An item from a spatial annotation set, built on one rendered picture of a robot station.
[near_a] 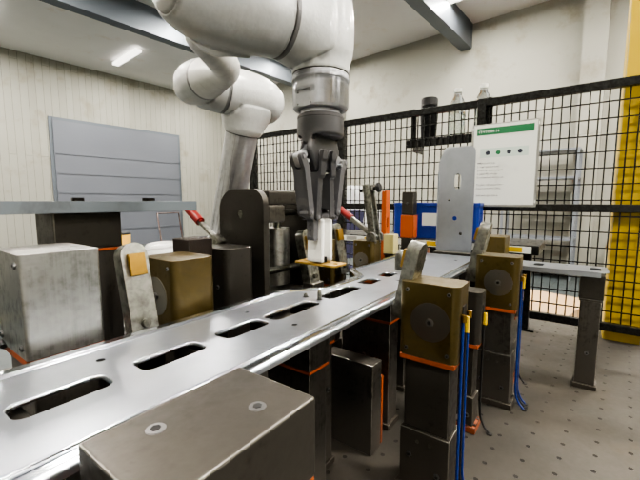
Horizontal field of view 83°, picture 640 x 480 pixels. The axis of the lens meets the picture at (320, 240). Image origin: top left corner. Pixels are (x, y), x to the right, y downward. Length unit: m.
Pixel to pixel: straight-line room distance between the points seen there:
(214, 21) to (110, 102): 10.56
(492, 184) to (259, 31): 1.15
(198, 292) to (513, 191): 1.21
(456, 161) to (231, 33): 0.90
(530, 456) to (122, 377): 0.71
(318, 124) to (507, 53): 7.13
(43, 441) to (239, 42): 0.46
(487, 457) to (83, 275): 0.72
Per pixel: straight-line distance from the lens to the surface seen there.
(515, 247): 1.29
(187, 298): 0.58
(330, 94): 0.58
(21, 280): 0.49
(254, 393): 0.28
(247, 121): 1.13
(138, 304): 0.55
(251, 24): 0.53
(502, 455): 0.84
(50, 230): 0.70
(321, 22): 0.59
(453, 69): 7.88
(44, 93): 10.64
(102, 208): 0.67
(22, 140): 10.36
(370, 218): 1.06
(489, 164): 1.53
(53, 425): 0.36
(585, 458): 0.91
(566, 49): 7.44
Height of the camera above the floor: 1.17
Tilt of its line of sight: 6 degrees down
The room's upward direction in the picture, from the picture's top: straight up
